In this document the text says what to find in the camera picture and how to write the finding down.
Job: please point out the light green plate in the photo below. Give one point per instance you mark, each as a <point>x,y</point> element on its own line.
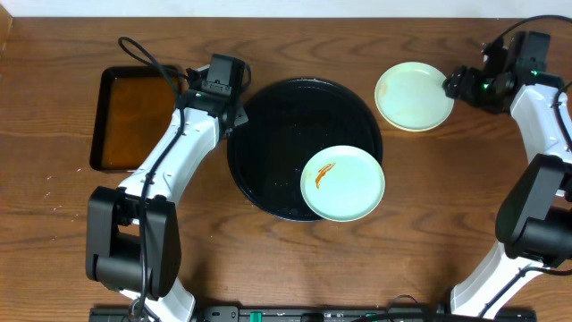
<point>342,183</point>
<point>410,97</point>

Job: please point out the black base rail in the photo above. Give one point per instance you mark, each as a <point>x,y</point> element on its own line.
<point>398,314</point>

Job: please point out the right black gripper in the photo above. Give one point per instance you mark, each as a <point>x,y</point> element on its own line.
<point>461,80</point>

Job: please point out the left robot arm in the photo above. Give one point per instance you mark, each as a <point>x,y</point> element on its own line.
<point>133,241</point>

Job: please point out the black rectangular wash tray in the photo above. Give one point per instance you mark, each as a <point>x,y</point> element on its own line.
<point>134,109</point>

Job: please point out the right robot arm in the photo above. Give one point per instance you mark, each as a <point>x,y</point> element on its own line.
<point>533,236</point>

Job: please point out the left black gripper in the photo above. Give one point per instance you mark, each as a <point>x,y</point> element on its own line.
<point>239,116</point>

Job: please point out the round black serving tray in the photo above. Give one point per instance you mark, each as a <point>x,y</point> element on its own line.
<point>288,122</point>

